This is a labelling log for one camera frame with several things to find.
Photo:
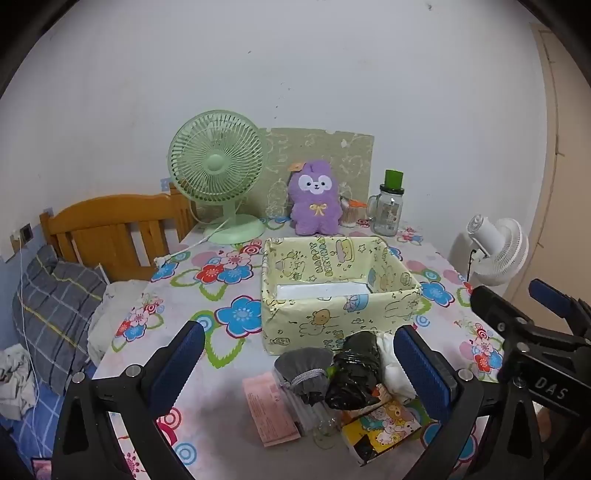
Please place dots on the white cloth roll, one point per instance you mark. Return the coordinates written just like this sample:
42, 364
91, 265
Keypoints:
392, 369

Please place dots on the grey plaid pillow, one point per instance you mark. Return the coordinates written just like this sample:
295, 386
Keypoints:
55, 314

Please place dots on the wooden bed headboard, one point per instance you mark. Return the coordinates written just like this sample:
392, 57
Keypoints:
101, 217

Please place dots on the yellow printed storage box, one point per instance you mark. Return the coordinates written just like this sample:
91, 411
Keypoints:
314, 323

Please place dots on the black sock roll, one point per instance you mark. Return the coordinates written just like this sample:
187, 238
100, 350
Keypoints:
355, 374

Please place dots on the purple plush toy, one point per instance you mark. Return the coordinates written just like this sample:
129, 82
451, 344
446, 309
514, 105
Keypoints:
314, 207

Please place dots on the glass mug with green lid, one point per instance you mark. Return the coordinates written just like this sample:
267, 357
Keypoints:
385, 217

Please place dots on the yellow cartoon tissue pack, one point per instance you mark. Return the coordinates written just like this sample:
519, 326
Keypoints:
383, 429

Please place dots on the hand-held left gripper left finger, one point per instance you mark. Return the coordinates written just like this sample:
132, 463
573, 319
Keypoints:
178, 369

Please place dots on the green printed placemat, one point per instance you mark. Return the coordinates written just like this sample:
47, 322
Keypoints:
351, 157

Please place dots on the wall socket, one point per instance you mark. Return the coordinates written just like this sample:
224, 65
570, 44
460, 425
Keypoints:
27, 233

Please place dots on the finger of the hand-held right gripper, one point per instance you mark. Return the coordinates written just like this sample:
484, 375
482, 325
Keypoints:
549, 295
496, 307

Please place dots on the blue wall sticker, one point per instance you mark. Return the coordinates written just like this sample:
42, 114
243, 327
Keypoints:
164, 184

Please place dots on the green desk fan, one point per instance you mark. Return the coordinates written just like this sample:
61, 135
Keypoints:
216, 161

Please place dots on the crumpled grey white cloth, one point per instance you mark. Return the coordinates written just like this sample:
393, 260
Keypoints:
16, 383

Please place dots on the cotton swab jar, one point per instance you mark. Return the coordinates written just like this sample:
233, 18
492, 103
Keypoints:
349, 214

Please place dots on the beige wardrobe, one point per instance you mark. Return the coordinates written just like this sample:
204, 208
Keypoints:
568, 184

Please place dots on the white clip fan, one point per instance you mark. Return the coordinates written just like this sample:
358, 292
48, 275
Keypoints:
503, 254

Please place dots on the blue bed sheet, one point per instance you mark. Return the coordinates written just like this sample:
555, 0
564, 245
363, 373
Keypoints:
27, 443

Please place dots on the pink tissue packet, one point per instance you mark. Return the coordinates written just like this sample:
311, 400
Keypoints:
268, 410

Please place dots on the grey sock roll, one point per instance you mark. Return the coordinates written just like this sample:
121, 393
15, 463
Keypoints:
304, 369

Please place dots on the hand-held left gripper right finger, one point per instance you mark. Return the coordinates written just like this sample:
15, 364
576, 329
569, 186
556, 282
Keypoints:
422, 369

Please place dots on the person's right hand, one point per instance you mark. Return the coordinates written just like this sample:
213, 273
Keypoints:
545, 424

